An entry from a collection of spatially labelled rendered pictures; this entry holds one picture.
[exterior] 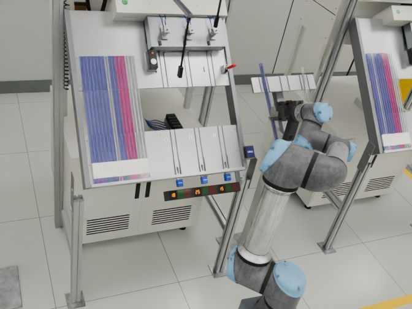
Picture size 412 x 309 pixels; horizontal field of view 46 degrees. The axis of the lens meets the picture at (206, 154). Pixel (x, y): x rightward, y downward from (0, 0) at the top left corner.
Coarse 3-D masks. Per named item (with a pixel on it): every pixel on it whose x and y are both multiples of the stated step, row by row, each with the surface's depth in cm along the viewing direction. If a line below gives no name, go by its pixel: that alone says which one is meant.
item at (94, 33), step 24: (72, 24) 190; (96, 24) 194; (120, 24) 198; (96, 48) 192; (120, 48) 196; (144, 48) 200; (144, 72) 198; (168, 72) 203; (192, 72) 207; (216, 72) 212
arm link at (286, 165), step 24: (288, 144) 142; (264, 168) 144; (288, 168) 140; (312, 168) 138; (264, 192) 149; (288, 192) 144; (264, 216) 150; (264, 240) 154; (240, 264) 158; (264, 264) 157
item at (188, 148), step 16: (192, 128) 203; (208, 128) 206; (224, 128) 209; (160, 144) 196; (176, 144) 199; (192, 144) 202; (208, 144) 205; (224, 144) 207; (160, 160) 195; (176, 160) 198; (192, 160) 201; (208, 160) 204; (224, 160) 206; (240, 160) 209; (160, 176) 194
